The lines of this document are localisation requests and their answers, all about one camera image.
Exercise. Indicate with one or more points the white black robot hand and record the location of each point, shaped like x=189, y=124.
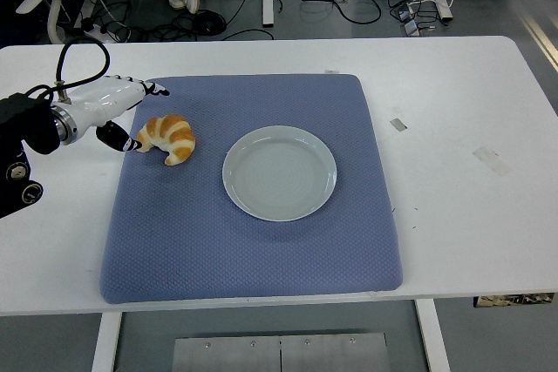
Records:
x=102, y=97

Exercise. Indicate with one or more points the golden brown croissant bread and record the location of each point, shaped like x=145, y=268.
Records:
x=174, y=137

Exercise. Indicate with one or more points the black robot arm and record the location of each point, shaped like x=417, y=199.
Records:
x=26, y=128

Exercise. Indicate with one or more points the round grey plate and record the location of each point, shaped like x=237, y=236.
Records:
x=279, y=176

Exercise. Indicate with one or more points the grey metal plate with screws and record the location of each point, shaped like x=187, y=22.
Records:
x=226, y=356

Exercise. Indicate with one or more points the white power strip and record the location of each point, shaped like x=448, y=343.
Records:
x=96, y=33

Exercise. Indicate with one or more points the blue quilted mat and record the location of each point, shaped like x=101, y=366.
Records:
x=218, y=259

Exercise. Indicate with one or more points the tiny grey tape piece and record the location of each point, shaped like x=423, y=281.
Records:
x=331, y=72

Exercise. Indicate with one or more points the white table leg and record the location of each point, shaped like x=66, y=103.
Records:
x=104, y=346
x=433, y=337

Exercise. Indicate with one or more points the small grey tape piece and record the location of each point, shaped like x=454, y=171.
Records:
x=398, y=124

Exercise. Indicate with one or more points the grey power adapter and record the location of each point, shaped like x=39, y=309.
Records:
x=410, y=29

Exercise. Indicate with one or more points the translucent tape strip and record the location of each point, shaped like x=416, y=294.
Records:
x=491, y=161

